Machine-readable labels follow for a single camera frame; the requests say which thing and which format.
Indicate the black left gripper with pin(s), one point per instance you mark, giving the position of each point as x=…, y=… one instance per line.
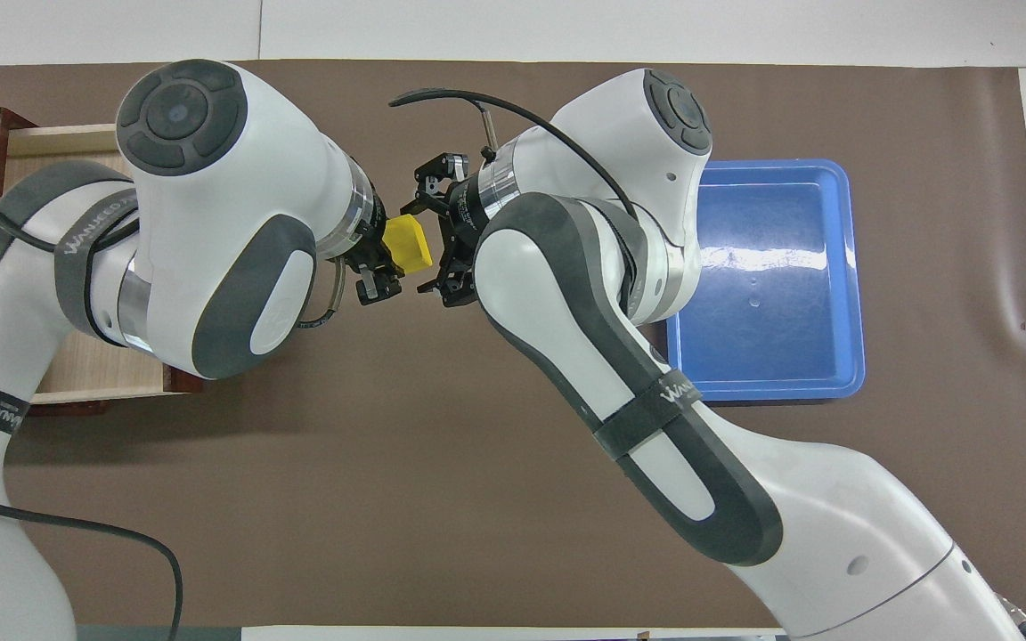
x=375, y=249

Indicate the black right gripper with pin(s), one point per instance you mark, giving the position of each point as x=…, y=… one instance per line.
x=460, y=236

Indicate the yellow cube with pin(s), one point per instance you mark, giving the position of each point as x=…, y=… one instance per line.
x=408, y=245

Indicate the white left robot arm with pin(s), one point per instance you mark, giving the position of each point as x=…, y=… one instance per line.
x=210, y=223

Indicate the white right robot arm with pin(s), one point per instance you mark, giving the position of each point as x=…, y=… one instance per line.
x=584, y=312

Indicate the brown table mat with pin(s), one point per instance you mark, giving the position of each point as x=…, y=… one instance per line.
x=442, y=499

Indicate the blue plastic tray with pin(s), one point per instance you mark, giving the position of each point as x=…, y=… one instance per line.
x=771, y=329

